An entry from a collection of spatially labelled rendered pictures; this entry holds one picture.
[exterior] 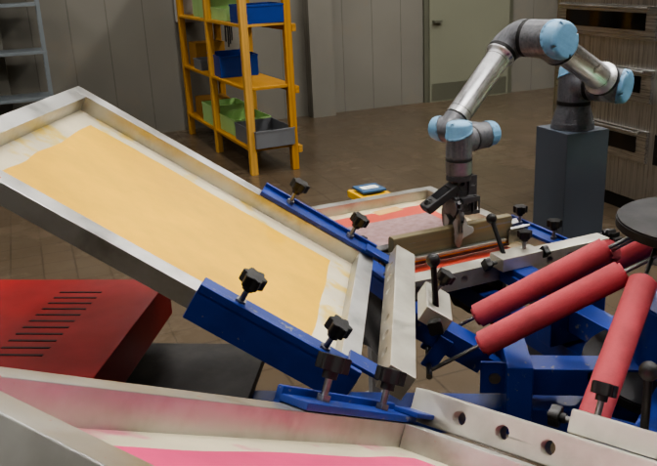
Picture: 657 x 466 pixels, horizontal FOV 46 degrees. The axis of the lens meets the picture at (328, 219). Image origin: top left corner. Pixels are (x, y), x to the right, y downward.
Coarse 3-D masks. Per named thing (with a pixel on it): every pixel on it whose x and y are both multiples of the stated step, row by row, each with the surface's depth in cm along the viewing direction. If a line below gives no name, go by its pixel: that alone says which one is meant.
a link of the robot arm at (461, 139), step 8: (456, 120) 218; (464, 120) 218; (448, 128) 216; (456, 128) 214; (464, 128) 214; (472, 128) 216; (448, 136) 216; (456, 136) 214; (464, 136) 214; (472, 136) 216; (448, 144) 217; (456, 144) 215; (464, 144) 215; (472, 144) 217; (448, 152) 217; (456, 152) 216; (464, 152) 216; (448, 160) 218; (456, 160) 216; (464, 160) 216
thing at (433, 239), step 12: (504, 216) 231; (432, 228) 224; (444, 228) 223; (480, 228) 228; (504, 228) 232; (396, 240) 217; (408, 240) 219; (420, 240) 220; (432, 240) 222; (444, 240) 224; (468, 240) 227; (480, 240) 229; (420, 252) 221
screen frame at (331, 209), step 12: (396, 192) 284; (408, 192) 283; (420, 192) 285; (432, 192) 283; (324, 204) 274; (336, 204) 273; (348, 204) 274; (360, 204) 276; (372, 204) 278; (384, 204) 280; (468, 216) 263; (480, 216) 257; (528, 240) 235; (540, 240) 230
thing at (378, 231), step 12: (372, 216) 270; (348, 228) 259; (360, 228) 258; (372, 228) 258; (384, 228) 257; (396, 228) 257; (372, 240) 246; (384, 240) 246; (420, 264) 226; (444, 264) 225
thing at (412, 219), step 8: (408, 208) 277; (416, 208) 276; (384, 216) 269; (392, 216) 269; (400, 216) 269; (408, 216) 268; (416, 216) 268; (424, 216) 267; (432, 216) 267; (440, 216) 267; (392, 224) 261; (400, 224) 261; (408, 224) 260; (416, 224) 260; (424, 224) 259; (432, 224) 259; (440, 224) 259; (408, 232) 253; (496, 248) 235; (504, 248) 235; (464, 256) 230; (472, 256) 230; (480, 256) 229; (488, 256) 229
